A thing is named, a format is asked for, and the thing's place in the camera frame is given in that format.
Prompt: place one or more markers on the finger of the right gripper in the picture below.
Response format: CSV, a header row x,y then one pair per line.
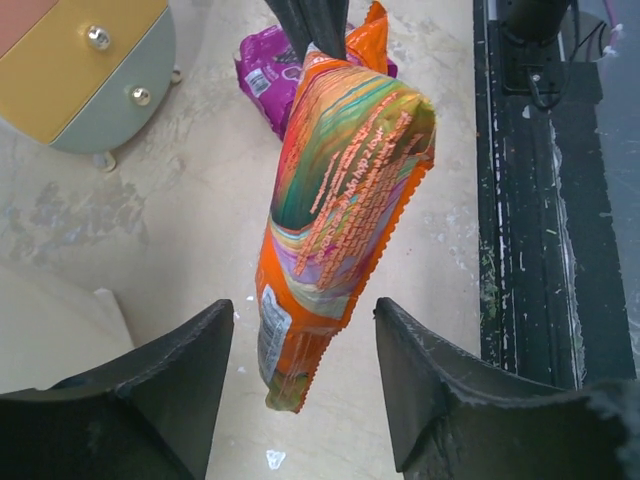
x,y
293,23
327,21

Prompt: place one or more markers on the white cylinder toy drawers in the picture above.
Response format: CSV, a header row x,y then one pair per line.
x,y
84,77

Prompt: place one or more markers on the orange snack packet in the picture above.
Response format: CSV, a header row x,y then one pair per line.
x,y
357,145

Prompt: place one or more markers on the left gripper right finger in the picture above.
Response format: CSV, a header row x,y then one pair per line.
x,y
454,416

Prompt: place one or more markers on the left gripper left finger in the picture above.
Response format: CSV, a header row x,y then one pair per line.
x,y
148,414

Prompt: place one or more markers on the white paper bag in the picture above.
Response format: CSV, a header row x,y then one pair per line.
x,y
52,329

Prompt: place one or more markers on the purple candy bag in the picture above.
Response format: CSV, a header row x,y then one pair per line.
x,y
268,70

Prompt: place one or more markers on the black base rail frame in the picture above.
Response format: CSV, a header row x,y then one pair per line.
x,y
557,120

